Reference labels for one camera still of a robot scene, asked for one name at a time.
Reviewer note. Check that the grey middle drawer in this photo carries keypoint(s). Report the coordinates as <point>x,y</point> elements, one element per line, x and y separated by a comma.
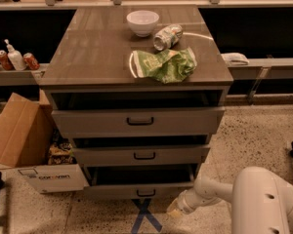
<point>138,151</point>

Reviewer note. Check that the white bowl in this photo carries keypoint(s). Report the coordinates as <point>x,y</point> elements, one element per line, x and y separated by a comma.
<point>142,22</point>

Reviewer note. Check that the folded white cloth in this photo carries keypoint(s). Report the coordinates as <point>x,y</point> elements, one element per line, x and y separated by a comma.
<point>235,59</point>

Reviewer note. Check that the open cardboard box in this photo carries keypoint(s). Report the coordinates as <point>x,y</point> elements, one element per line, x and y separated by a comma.
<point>25,140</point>

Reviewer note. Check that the snack bags in box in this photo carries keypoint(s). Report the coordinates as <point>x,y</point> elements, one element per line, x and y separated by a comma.
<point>60,153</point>

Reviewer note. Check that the red can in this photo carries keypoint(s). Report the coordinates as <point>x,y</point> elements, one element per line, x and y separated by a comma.
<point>31,61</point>
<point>4,61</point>

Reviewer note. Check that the red can left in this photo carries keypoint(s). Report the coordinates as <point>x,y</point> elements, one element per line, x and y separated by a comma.
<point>4,61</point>

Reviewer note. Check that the grey drawer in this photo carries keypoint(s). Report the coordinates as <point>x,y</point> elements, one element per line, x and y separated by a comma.
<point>138,151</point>
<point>138,122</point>
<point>138,182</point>

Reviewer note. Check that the green chip bag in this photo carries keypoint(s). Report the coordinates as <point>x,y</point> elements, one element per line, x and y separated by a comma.
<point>168,66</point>

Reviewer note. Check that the red can right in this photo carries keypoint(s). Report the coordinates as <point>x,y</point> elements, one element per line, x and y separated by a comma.
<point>31,61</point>

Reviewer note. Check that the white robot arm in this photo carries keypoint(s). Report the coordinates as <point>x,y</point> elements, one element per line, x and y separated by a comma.
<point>261,201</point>

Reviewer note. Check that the grey drawer cabinet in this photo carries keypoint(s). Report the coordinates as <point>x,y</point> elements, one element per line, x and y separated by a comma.
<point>90,69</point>

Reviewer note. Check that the grey bottom drawer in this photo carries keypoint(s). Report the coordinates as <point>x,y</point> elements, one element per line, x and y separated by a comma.
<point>138,182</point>

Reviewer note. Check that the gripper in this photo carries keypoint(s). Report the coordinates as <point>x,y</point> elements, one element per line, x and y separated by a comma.
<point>186,205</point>

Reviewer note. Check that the white pump bottle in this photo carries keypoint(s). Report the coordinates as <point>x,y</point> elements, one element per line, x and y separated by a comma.
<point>15,57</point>

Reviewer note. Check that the grey top drawer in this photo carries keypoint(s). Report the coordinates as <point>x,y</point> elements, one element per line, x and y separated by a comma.
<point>138,122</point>

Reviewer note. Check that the crushed soda can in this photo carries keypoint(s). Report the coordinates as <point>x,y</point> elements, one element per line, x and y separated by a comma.
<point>167,37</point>

